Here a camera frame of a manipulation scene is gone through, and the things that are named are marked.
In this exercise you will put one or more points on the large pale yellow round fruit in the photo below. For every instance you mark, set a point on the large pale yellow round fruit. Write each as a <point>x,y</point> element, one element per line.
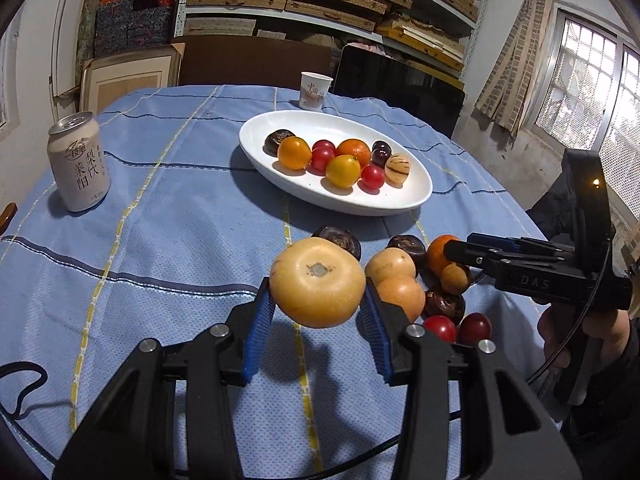
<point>316,283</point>

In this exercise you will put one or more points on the pale yellow pear fruit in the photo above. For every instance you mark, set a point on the pale yellow pear fruit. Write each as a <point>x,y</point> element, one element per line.
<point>390,263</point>
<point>405,292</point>

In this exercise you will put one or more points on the dark mangosteen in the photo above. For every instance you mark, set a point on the dark mangosteen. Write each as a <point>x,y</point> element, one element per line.
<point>273,141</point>
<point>340,237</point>
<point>412,246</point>
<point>439,302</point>

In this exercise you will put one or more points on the dark brown chair back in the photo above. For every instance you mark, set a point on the dark brown chair back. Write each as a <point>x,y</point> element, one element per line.
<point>251,60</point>

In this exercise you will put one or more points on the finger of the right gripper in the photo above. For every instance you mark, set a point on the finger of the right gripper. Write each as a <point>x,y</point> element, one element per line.
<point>481,245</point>
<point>508,271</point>

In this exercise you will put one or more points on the white drink can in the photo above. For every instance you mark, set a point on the white drink can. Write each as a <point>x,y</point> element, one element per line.
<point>77,161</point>

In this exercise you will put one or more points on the small red tomato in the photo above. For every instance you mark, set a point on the small red tomato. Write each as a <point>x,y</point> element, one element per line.
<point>323,145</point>

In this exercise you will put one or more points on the white paper cup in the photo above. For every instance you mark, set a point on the white paper cup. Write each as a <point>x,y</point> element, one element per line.
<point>313,90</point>

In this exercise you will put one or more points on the stacked patterned fabric boxes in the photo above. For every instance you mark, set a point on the stacked patterned fabric boxes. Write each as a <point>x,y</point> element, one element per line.
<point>128,25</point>

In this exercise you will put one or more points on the white oval plate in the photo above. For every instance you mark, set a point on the white oval plate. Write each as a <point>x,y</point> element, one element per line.
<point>318,190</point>

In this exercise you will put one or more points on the dark purple plum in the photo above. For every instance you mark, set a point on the dark purple plum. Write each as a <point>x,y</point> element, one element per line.
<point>380,145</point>
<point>379,157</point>

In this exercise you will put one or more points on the small orange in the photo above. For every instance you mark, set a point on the small orange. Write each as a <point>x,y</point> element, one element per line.
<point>357,148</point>

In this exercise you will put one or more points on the person's right hand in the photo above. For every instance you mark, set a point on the person's right hand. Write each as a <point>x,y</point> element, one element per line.
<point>612,327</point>

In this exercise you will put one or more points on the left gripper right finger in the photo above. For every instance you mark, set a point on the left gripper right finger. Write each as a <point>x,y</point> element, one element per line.
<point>406,354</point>

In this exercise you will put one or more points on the striped pepino melon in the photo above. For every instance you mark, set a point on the striped pepino melon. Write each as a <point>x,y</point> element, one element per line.
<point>397,169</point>

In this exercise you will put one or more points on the yellow orange tomato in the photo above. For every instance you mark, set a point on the yellow orange tomato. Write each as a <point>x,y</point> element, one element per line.
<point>344,171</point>

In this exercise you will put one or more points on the blue checked tablecloth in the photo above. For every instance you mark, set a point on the blue checked tablecloth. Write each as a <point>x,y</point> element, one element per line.
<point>188,230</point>

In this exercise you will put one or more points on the red cherry tomato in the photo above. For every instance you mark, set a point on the red cherry tomato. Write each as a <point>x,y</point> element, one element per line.
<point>372,177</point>

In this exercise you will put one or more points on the beige patterned curtain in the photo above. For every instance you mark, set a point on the beige patterned curtain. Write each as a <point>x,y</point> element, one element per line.
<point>507,87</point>

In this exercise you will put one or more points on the large orange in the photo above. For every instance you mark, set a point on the large orange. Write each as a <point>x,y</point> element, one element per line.
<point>436,261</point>

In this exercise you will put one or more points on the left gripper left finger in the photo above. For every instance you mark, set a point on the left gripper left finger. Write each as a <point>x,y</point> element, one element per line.
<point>226,354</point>

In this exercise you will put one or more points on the framed picture leaning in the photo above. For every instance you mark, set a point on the framed picture leaning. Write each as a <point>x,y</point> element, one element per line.
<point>105,80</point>

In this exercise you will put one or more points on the black chair back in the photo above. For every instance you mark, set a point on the black chair back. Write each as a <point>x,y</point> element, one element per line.
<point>423,93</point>

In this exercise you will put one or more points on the window with metal frame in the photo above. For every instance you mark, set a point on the window with metal frame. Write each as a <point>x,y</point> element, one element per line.
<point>587,97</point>

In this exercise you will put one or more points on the metal storage shelf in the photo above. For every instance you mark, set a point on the metal storage shelf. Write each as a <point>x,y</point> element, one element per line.
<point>440,34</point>

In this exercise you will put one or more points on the brown kiwi fruit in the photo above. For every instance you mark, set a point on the brown kiwi fruit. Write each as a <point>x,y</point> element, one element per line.
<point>455,279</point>

